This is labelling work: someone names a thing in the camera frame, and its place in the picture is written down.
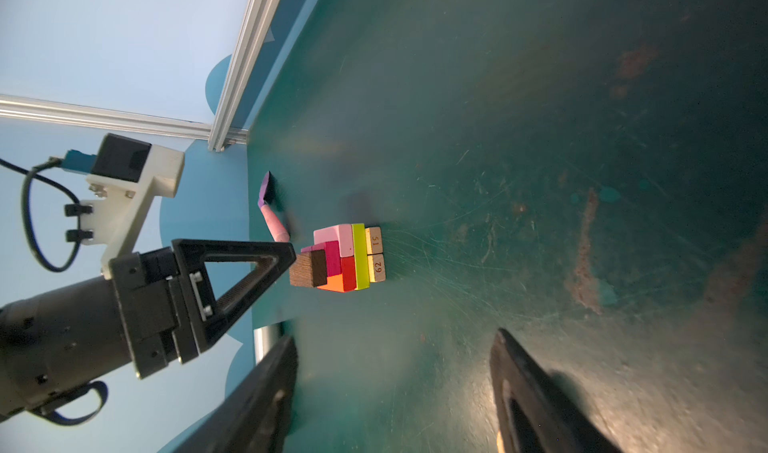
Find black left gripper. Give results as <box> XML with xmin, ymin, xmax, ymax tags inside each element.
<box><xmin>1</xmin><ymin>239</ymin><xmax>297</xmax><ymax>420</ymax></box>

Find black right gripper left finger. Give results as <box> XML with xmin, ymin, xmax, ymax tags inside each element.
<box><xmin>177</xmin><ymin>335</ymin><xmax>298</xmax><ymax>453</ymax></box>

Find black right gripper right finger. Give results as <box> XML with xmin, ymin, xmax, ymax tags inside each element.
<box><xmin>489</xmin><ymin>328</ymin><xmax>619</xmax><ymax>452</ymax></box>

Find brown wood block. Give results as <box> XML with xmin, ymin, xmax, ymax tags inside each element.
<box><xmin>289</xmin><ymin>250</ymin><xmax>328</xmax><ymax>288</ymax></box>

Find magenta cube block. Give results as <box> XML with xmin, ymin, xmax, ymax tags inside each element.
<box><xmin>301</xmin><ymin>240</ymin><xmax>342</xmax><ymax>277</ymax></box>

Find dark pink cube block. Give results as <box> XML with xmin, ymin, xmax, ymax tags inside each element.
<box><xmin>340</xmin><ymin>256</ymin><xmax>357</xmax><ymax>292</ymax></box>

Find light pink wood block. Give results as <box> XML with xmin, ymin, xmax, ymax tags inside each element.
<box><xmin>313</xmin><ymin>223</ymin><xmax>354</xmax><ymax>258</ymax></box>

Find yellow-green wood block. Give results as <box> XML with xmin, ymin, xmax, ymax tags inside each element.
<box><xmin>352</xmin><ymin>223</ymin><xmax>370</xmax><ymax>290</ymax></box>

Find natural wood block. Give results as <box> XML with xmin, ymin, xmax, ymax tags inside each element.
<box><xmin>365</xmin><ymin>226</ymin><xmax>383</xmax><ymax>255</ymax></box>
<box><xmin>367</xmin><ymin>253</ymin><xmax>386</xmax><ymax>283</ymax></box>

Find red wood block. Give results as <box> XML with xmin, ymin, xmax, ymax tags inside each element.
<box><xmin>318</xmin><ymin>274</ymin><xmax>345</xmax><ymax>293</ymax></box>

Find silver metal can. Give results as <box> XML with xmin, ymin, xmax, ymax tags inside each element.
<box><xmin>253</xmin><ymin>323</ymin><xmax>283</xmax><ymax>364</ymax></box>

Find purple pink toy spatula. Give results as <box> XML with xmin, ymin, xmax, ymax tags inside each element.
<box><xmin>257</xmin><ymin>171</ymin><xmax>290</xmax><ymax>243</ymax></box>

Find aluminium frame rail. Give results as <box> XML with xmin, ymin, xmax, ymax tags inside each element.
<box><xmin>1</xmin><ymin>94</ymin><xmax>212</xmax><ymax>140</ymax></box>

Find aluminium corner post left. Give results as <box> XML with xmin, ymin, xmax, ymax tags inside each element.
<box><xmin>208</xmin><ymin>0</ymin><xmax>280</xmax><ymax>152</ymax></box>

